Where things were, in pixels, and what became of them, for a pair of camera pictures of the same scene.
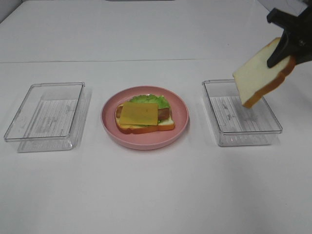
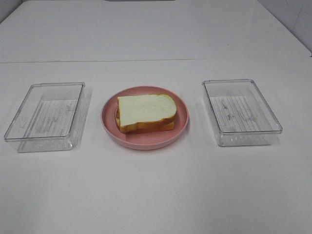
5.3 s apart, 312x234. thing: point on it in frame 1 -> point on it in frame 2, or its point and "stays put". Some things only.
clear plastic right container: x=234 y=126 stays put
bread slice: x=255 y=80 -> x=145 y=112
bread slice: x=166 y=124 stays put
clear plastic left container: x=49 y=118 stays put
